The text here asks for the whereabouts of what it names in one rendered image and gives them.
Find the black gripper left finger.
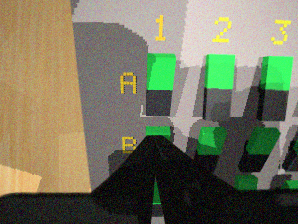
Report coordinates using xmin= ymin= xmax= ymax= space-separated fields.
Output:
xmin=0 ymin=135 xmax=156 ymax=224

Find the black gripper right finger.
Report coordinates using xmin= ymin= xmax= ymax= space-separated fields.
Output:
xmin=155 ymin=135 xmax=298 ymax=224

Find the grey switch panel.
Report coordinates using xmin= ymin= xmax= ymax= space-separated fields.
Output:
xmin=70 ymin=0 xmax=298 ymax=191

